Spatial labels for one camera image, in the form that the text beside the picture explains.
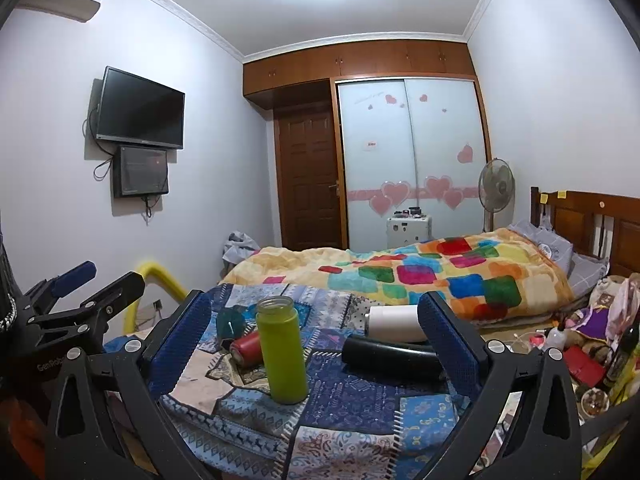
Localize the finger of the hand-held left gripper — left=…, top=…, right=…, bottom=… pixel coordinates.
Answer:
left=20, top=261, right=98, bottom=322
left=30, top=271, right=146, bottom=356

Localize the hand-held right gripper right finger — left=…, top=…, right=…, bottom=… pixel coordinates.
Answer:
left=416, top=291, right=586, bottom=480

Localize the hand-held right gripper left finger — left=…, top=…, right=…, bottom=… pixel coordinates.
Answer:
left=44, top=290, right=221, bottom=480

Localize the white cup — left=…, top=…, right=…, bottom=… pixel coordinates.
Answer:
left=363, top=305, right=426, bottom=344

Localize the black cup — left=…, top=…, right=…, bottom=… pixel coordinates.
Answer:
left=341, top=335, right=452, bottom=382

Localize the red cup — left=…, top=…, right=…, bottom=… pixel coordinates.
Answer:
left=229, top=331, right=265, bottom=372

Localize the lime green cup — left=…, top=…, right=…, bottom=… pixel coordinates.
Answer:
left=255, top=296, right=310, bottom=405

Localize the yellow foam tube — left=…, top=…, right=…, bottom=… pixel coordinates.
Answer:
left=122, top=260, right=190, bottom=334

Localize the dark green lid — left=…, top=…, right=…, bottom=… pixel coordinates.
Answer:
left=216, top=305, right=257, bottom=346

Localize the colourful checked blanket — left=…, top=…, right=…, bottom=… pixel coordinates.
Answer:
left=219, top=228, right=577, bottom=327

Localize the white plastic bottle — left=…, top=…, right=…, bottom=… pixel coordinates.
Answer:
left=542, top=327, right=569, bottom=354

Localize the grey clothes pile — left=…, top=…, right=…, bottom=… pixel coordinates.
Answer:
left=222, top=231, right=262, bottom=274

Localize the blue patchwork cloth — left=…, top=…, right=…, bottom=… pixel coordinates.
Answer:
left=102, top=282, right=502, bottom=480

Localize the white bedside cabinet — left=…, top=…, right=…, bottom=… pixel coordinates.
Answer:
left=385, top=214, right=434, bottom=252

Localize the red box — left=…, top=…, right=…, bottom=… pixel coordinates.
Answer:
left=564, top=346, right=609, bottom=389

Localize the purple cloth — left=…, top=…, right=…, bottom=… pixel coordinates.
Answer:
left=570, top=307, right=613, bottom=337

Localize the grey checked pillow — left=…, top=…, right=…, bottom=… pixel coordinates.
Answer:
left=566, top=251, right=612, bottom=302

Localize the small round bowl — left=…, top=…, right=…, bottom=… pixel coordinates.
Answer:
left=580, top=388, right=611, bottom=419

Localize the dark glass bottle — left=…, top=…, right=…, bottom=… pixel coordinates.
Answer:
left=602, top=322, right=639, bottom=394

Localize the standing fan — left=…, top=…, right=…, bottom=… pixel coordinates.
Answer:
left=477, top=158, right=516, bottom=234

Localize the pink cloth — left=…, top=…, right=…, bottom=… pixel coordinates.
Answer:
left=602, top=280, right=640, bottom=343

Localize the wooden headboard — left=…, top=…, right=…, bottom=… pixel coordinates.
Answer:
left=530, top=186, right=640, bottom=281

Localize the wooden wardrobe with sliding doors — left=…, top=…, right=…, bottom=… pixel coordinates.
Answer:
left=242, top=39, right=494, bottom=254

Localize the brown wooden door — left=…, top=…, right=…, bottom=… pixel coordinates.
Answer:
left=273, top=104, right=344, bottom=252

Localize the small black wall monitor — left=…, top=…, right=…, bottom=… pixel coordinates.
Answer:
left=113, top=145, right=170, bottom=199

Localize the black television cable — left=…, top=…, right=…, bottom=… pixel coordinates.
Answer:
left=82, top=104, right=117, bottom=182

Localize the black wall television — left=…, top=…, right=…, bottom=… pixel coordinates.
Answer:
left=94, top=66, right=186, bottom=150

